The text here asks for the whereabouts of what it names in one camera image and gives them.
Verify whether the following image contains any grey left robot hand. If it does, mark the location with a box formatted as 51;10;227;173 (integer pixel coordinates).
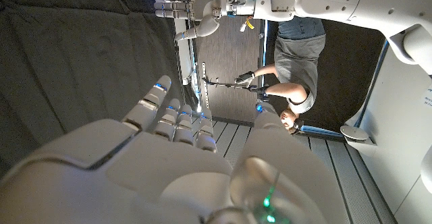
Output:
153;0;237;43

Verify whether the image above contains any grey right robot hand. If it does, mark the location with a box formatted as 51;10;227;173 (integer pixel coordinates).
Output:
0;75;352;224

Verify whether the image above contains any black handheld rod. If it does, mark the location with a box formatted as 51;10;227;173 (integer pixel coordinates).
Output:
201;77;271;92

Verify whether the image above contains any person in blue jeans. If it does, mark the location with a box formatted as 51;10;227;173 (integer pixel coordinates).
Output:
234;14;327;136

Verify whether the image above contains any black backdrop curtain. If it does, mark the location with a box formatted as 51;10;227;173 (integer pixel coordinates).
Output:
0;0;190;181

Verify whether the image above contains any white connector with yellow wires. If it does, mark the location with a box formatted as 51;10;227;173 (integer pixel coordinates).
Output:
238;16;257;33

